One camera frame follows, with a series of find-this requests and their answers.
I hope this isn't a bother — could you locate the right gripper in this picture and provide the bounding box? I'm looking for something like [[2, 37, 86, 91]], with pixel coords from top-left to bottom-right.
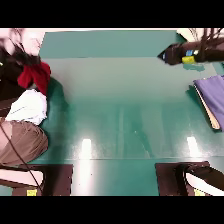
[[157, 42, 188, 66]]

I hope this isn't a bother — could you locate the red garment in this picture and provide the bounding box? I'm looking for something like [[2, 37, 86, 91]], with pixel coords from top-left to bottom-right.
[[16, 61, 52, 97]]

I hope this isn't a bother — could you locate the heap of clothes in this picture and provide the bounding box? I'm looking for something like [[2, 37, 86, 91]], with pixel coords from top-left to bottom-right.
[[176, 28, 224, 43]]

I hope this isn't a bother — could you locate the purple garment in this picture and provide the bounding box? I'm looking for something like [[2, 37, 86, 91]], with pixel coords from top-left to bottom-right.
[[193, 74, 224, 124]]

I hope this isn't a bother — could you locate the beige garment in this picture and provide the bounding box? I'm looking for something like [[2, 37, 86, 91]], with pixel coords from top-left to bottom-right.
[[194, 84, 222, 132]]

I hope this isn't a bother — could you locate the black mounting plate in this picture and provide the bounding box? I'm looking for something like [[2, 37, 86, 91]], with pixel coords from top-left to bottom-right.
[[0, 163, 74, 197], [154, 161, 224, 197]]

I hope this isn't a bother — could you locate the white garment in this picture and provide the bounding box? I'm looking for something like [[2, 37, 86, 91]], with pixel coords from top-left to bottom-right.
[[4, 88, 48, 127]]

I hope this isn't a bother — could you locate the black garment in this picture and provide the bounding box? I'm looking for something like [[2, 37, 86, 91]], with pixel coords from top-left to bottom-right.
[[0, 46, 43, 102]]

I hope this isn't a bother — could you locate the brown garment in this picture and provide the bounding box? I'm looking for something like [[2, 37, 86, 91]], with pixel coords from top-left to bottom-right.
[[0, 119, 50, 167]]

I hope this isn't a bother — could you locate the black cable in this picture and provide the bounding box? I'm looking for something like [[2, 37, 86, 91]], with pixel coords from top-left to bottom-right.
[[0, 123, 44, 196]]

